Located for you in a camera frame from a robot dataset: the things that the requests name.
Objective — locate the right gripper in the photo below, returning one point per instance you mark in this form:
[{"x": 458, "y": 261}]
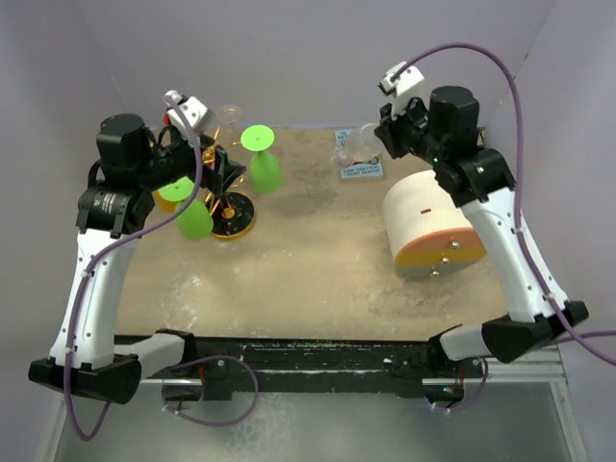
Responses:
[{"x": 390, "y": 126}]

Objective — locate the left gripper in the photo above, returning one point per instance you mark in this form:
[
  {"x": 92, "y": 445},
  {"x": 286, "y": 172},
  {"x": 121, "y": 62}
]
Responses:
[{"x": 221, "y": 175}]

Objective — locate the green wine glass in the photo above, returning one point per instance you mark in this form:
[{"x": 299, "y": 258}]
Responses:
[
  {"x": 195, "y": 222},
  {"x": 264, "y": 169}
]

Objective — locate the gold wine glass rack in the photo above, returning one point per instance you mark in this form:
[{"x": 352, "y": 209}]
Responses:
[{"x": 233, "y": 212}]

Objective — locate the clear wine glass back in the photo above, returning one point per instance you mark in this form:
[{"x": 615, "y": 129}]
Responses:
[{"x": 361, "y": 146}]

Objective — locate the clear wine glass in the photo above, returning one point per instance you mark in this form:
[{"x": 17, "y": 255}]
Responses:
[
  {"x": 228, "y": 116},
  {"x": 361, "y": 146}
]

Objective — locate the clear wine glass front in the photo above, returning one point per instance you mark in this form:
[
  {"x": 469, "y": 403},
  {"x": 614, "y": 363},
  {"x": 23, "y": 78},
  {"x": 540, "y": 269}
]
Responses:
[{"x": 228, "y": 116}]

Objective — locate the orange wine glass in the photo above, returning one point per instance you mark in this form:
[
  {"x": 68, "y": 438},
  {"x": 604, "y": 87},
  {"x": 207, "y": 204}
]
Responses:
[{"x": 168, "y": 206}]

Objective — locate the white round drawer box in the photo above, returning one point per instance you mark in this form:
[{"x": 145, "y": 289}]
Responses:
[{"x": 428, "y": 236}]

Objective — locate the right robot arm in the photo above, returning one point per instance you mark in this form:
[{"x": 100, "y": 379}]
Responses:
[{"x": 444, "y": 133}]

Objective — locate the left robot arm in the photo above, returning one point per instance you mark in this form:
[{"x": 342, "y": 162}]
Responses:
[{"x": 133, "y": 163}]

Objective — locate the blue treehouse book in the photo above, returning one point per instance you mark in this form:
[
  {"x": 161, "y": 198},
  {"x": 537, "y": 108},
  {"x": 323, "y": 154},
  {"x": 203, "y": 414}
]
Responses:
[{"x": 369, "y": 169}]

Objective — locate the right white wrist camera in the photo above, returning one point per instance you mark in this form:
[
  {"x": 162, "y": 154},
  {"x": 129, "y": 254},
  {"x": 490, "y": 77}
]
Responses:
[{"x": 402, "y": 82}]

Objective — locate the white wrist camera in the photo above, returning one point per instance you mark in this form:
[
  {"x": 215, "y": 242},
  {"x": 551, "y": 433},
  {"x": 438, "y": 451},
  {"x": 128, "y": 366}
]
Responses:
[
  {"x": 402, "y": 82},
  {"x": 195, "y": 112}
]

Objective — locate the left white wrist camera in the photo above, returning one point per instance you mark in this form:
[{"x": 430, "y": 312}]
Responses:
[{"x": 195, "y": 112}]

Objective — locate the black base frame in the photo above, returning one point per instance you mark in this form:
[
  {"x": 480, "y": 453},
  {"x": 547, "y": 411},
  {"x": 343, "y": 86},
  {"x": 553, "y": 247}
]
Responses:
[{"x": 405, "y": 369}]

